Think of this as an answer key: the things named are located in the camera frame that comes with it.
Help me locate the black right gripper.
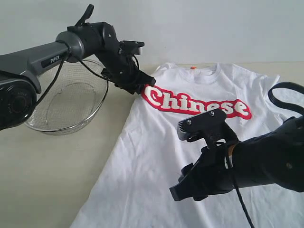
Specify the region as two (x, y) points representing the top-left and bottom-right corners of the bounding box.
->
(169, 142), (235, 201)

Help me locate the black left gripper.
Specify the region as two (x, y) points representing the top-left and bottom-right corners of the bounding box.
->
(101, 48), (156, 94)

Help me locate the white t-shirt red lettering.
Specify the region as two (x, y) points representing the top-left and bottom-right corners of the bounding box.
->
(72, 63), (294, 228)

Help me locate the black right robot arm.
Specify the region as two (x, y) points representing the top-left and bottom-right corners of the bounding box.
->
(170, 117), (304, 201)

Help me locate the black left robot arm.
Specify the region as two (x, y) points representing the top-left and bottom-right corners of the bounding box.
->
(0, 22), (156, 130)

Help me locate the round metal mesh basket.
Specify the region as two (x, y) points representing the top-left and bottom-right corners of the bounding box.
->
(25, 59), (109, 135)

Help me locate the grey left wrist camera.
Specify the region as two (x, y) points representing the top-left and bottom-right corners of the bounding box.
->
(119, 40), (145, 55)

